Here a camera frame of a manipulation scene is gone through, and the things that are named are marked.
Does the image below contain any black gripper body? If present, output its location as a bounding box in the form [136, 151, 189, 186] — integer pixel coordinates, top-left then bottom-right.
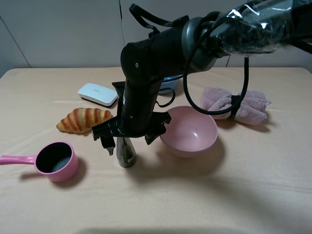
[92, 79, 171, 140]

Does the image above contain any black mesh left gripper finger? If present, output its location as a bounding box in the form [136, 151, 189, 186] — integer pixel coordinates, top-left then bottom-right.
[100, 136, 115, 156]

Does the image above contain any black mesh right gripper finger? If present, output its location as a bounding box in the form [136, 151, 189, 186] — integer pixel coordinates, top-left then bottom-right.
[144, 125, 166, 145]

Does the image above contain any dark brown bottle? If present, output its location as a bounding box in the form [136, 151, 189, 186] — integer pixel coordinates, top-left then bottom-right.
[117, 137, 137, 168]

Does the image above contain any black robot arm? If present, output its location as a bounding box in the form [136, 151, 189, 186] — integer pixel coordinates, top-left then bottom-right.
[92, 0, 312, 154]

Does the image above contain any toy croissant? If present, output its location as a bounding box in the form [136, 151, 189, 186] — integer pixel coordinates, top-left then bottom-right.
[56, 108, 113, 134]

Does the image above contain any pink plastic bowl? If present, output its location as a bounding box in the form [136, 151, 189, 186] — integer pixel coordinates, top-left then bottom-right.
[160, 106, 218, 158]

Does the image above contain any blue plastic bowl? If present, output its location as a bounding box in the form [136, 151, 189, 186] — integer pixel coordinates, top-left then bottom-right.
[159, 76, 179, 95]

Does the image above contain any white and black eraser box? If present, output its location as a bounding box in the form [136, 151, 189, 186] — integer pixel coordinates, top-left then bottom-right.
[78, 83, 118, 107]

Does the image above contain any pink rolled towel black band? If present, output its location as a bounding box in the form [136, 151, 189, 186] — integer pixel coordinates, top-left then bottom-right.
[200, 87, 271, 125]

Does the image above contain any pink saucepan with handle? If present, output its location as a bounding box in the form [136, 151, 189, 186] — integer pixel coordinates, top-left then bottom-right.
[0, 141, 79, 182]

